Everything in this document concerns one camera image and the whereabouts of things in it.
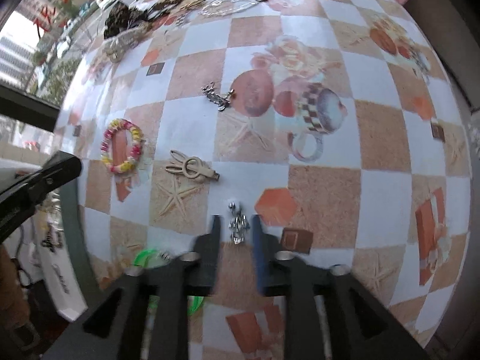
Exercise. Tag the green plastic bangle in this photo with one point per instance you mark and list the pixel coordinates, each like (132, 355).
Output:
(151, 258)

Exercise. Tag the grey shallow tray box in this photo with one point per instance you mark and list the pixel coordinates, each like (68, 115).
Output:
(68, 275)

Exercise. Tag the checkered tablecloth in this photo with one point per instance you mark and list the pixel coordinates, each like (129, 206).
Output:
(332, 120)

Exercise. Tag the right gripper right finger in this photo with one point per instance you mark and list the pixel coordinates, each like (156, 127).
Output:
(327, 309)

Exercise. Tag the gold bow hair clip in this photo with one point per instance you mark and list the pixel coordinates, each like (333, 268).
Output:
(193, 5)

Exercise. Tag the beige rabbit hair clip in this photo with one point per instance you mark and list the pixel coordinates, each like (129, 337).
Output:
(191, 167)

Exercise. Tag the clear large hair claw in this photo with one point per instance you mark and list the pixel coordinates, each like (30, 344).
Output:
(116, 47)

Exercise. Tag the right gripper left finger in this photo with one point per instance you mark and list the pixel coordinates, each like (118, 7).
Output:
(114, 328)

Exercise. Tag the rhinestone letter hair clip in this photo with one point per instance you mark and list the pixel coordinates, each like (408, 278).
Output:
(53, 239)

